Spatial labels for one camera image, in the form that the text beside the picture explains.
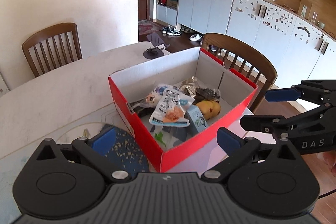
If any black snack packet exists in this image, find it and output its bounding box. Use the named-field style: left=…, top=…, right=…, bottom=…
left=130, top=100, right=155, bottom=118

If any white chicken sausage packet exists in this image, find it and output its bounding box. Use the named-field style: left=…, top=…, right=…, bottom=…
left=149, top=88, right=194, bottom=127

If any bag of black pieces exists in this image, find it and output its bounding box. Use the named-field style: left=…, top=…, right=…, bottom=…
left=196, top=88, right=221, bottom=101

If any small light blue box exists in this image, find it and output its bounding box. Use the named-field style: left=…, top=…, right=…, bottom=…
left=185, top=105, right=208, bottom=137

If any light wooden chair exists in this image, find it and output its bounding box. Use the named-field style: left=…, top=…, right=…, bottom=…
left=202, top=33, right=277, bottom=113

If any dark wooden chair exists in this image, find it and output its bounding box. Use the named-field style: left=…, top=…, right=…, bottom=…
left=22, top=23, right=83, bottom=77

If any person right hand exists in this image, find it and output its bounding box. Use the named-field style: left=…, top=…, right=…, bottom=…
left=317, top=150, right=336, bottom=177

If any white wall cabinet unit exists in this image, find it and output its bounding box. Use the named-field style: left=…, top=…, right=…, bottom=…
left=154, top=0, right=336, bottom=88

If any white side cabinet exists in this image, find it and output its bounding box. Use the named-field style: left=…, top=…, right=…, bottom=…
left=0, top=75, right=10, bottom=97

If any red cardboard shoe box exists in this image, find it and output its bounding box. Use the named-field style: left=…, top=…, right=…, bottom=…
left=109, top=48, right=257, bottom=172

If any silver foil snack bag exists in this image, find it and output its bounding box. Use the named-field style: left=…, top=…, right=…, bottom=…
left=179, top=76, right=201, bottom=97

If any grey phone stand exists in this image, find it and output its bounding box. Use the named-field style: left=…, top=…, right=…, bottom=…
left=143, top=33, right=170, bottom=60

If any blueberry bread packet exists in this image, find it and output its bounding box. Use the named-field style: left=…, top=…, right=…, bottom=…
left=141, top=84, right=175, bottom=108

